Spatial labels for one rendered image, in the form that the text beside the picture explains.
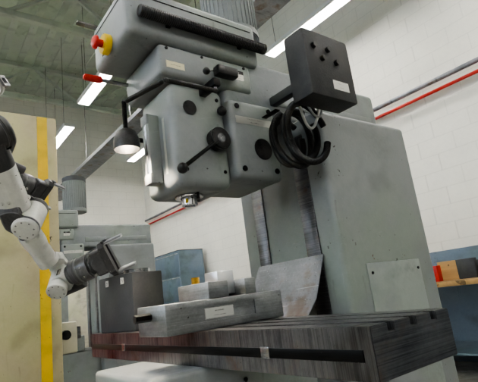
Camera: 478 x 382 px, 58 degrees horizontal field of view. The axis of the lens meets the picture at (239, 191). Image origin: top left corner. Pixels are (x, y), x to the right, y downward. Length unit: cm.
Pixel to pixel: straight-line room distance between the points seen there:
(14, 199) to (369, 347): 106
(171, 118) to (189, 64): 18
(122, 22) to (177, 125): 32
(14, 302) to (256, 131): 191
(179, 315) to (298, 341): 32
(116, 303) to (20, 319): 134
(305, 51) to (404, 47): 484
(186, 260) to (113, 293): 704
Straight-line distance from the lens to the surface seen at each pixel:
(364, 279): 140
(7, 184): 139
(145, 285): 150
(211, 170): 124
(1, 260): 285
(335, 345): 75
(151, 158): 125
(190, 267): 862
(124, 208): 1123
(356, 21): 669
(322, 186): 139
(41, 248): 151
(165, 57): 130
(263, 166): 135
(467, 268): 480
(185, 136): 124
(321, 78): 128
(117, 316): 156
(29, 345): 286
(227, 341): 97
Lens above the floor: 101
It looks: 13 degrees up
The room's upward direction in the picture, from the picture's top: 7 degrees counter-clockwise
